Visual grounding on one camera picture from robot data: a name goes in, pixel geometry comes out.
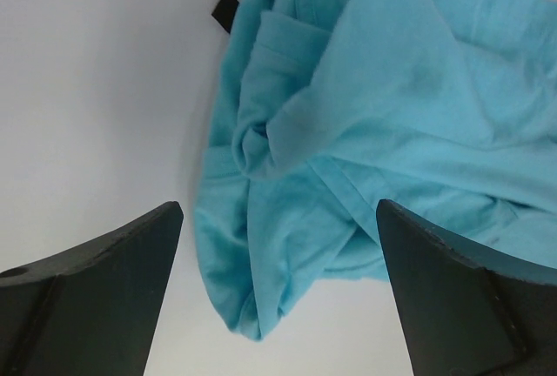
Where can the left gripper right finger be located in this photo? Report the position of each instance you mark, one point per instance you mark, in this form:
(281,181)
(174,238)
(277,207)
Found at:
(465,308)

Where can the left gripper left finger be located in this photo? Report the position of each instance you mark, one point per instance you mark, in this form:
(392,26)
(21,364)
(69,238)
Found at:
(92,309)

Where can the teal t-shirt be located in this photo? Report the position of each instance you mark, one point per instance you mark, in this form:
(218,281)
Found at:
(326,107)

